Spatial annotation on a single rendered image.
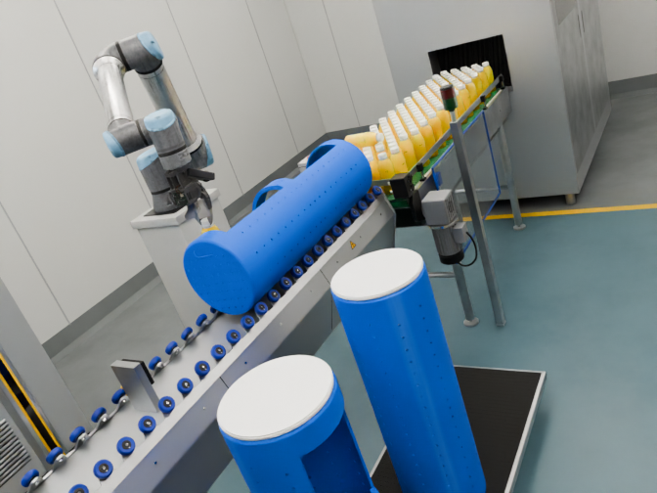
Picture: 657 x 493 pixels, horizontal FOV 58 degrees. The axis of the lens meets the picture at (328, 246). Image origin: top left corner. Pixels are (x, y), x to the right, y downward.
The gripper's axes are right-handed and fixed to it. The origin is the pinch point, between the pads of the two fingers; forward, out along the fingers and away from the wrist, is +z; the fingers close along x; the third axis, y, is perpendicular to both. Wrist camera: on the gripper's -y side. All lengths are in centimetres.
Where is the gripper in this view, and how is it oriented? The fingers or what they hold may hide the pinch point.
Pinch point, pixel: (206, 219)
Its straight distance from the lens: 198.2
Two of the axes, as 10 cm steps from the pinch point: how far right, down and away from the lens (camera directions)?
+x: 8.3, -0.2, -5.5
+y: -4.7, 4.9, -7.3
